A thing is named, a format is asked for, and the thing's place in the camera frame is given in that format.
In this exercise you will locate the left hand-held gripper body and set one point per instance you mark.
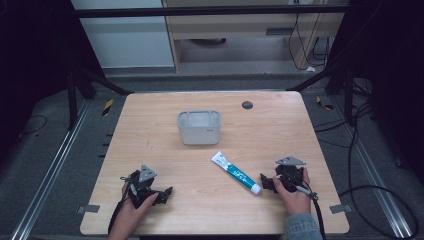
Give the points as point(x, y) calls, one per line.
point(142, 186)

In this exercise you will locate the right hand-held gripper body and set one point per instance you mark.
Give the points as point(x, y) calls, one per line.
point(290, 175)

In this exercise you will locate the white and teal toothpaste tube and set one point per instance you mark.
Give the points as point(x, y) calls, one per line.
point(235, 171)

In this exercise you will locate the grey plastic holder box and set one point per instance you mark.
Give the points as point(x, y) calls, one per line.
point(199, 133)

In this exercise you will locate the person's right hand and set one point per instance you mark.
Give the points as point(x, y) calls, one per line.
point(296, 201)

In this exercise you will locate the person's left hand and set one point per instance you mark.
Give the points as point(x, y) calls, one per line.
point(128, 216)

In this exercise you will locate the grey round table grommet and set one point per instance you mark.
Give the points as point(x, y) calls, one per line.
point(247, 105)

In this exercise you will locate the yellow and black tape strip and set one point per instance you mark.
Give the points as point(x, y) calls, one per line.
point(324, 104)
point(107, 107)

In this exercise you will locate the white plug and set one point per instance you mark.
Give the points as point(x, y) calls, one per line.
point(310, 69)

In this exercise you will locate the white cabinet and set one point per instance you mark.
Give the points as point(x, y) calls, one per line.
point(126, 43)

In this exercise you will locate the black curtain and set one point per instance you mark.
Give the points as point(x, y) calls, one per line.
point(393, 66)
point(33, 50)

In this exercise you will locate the light wooden desk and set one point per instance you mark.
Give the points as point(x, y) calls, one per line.
point(233, 25)

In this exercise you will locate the grey table edge bracket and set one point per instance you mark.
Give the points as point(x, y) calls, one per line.
point(340, 209)
point(88, 208)

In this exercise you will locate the aluminium floor rail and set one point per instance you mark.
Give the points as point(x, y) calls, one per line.
point(50, 173)
point(376, 176)

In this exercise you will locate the black metal frame stand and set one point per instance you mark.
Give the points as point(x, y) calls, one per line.
point(72, 100)
point(349, 96)

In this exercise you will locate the black horizontal frame bar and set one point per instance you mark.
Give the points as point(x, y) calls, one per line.
point(200, 11)

